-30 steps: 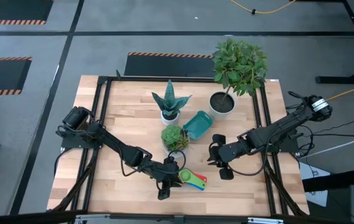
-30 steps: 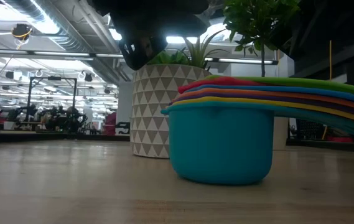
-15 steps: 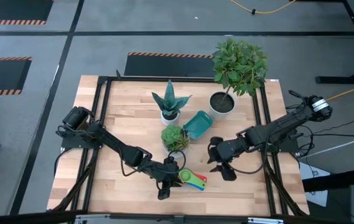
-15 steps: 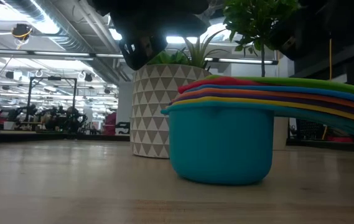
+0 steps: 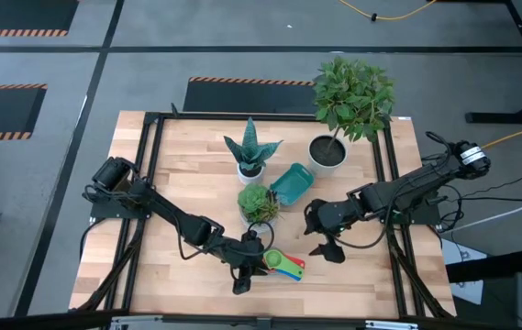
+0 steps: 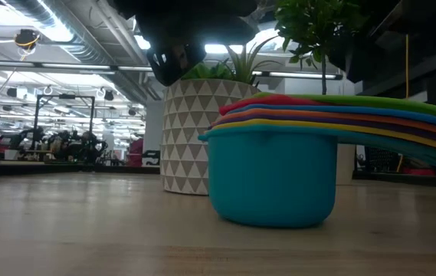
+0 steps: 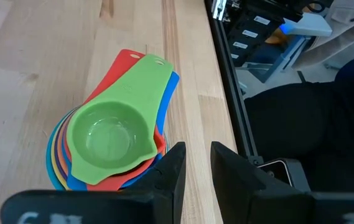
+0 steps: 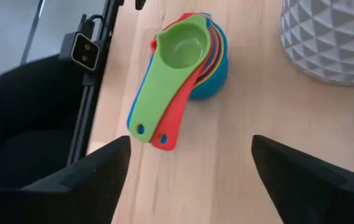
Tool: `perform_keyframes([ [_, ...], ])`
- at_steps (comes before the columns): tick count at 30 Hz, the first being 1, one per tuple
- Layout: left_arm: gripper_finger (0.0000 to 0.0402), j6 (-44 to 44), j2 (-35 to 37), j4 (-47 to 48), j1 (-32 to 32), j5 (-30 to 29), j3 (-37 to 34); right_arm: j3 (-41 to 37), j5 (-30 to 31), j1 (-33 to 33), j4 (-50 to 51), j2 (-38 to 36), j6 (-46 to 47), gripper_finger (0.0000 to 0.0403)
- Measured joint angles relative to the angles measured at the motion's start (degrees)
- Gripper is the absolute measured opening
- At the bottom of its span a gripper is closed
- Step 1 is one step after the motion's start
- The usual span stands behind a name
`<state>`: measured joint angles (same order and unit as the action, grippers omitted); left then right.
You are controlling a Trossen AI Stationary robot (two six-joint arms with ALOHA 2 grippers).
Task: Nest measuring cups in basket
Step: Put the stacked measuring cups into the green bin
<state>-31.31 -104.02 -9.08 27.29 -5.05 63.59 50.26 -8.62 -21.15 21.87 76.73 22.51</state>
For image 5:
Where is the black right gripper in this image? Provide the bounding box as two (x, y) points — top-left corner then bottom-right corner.
(305, 197), (359, 265)

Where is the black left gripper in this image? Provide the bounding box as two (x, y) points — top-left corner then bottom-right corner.
(224, 230), (271, 277)

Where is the green measuring cup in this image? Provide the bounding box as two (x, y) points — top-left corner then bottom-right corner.
(262, 248), (305, 279)

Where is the large teal-blue measuring cup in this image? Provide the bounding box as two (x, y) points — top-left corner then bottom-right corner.
(269, 265), (305, 281)

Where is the orange measuring cup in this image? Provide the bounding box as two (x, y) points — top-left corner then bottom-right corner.
(283, 254), (306, 270)

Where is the teal plastic basket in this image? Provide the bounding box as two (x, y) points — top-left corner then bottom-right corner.
(269, 162), (316, 207)

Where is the triangle-patterned plant pot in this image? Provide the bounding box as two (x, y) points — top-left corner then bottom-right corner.
(239, 201), (281, 230)

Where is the green succulent plant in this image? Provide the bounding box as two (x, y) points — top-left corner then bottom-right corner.
(237, 182), (281, 226)

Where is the small white plant pot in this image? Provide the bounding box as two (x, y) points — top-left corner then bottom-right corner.
(236, 162), (266, 186)

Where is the tall white plant pot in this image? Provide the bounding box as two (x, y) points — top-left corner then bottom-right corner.
(306, 134), (349, 179)

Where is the dark green snake plant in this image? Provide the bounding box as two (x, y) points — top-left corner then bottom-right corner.
(222, 116), (284, 173)

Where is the white paper sheet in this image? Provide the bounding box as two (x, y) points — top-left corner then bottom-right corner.
(441, 237), (489, 306)

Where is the small leafy green tree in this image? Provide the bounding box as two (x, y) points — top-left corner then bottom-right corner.
(311, 55), (397, 144)

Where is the black equipment case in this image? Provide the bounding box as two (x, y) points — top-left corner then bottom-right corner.
(446, 249), (522, 330)

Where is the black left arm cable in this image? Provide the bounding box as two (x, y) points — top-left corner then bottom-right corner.
(175, 214), (276, 262)

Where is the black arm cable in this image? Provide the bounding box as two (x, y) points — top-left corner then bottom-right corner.
(331, 182), (411, 251)
(175, 214), (276, 262)

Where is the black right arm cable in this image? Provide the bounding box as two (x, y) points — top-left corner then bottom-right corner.
(331, 182), (411, 251)

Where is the black camera mount rail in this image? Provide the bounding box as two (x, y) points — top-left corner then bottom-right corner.
(108, 313), (420, 330)

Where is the black aluminium table frame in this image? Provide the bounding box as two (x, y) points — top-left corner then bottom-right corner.
(76, 111), (455, 322)

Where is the grey cable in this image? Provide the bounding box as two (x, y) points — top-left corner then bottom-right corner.
(448, 191), (522, 234)

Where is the yellow cable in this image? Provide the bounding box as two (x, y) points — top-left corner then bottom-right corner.
(338, 0), (439, 22)
(480, 117), (522, 150)

